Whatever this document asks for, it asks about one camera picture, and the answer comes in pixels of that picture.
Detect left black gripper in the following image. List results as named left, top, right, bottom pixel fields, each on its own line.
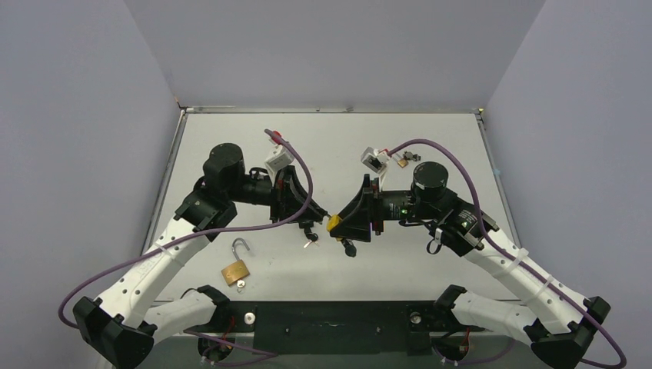
left=228, top=165, right=324, bottom=224

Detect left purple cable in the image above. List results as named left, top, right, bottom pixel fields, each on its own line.
left=57, top=128, right=314, bottom=330

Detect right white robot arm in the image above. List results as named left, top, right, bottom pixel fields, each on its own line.
left=327, top=161, right=610, bottom=368

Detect purple cable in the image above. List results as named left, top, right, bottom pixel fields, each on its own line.
left=387, top=138, right=628, bottom=369
left=57, top=128, right=314, bottom=330

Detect keys of orange padlock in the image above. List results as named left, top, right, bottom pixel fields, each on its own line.
left=303, top=228, right=319, bottom=248

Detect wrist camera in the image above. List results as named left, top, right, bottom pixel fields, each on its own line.
left=361, top=147, right=391, bottom=190
left=264, top=145, right=294, bottom=181

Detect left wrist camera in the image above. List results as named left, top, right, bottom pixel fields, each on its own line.
left=264, top=145, right=294, bottom=181

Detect large brass padlock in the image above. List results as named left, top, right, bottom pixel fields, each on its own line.
left=221, top=238, right=250, bottom=286

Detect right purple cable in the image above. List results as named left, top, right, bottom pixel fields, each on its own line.
left=387, top=138, right=628, bottom=369

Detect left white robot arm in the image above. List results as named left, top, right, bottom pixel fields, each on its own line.
left=72, top=143, right=327, bottom=368

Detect small brass padlock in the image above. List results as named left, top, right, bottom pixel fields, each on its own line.
left=394, top=151, right=421, bottom=168

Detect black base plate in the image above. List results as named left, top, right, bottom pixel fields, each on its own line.
left=193, top=301, right=467, bottom=356

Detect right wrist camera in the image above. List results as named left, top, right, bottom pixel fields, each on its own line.
left=361, top=147, right=391, bottom=190

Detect orange padlock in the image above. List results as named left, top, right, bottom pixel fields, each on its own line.
left=298, top=221, right=314, bottom=229

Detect yellow padlock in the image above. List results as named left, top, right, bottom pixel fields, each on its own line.
left=326, top=214, right=341, bottom=233

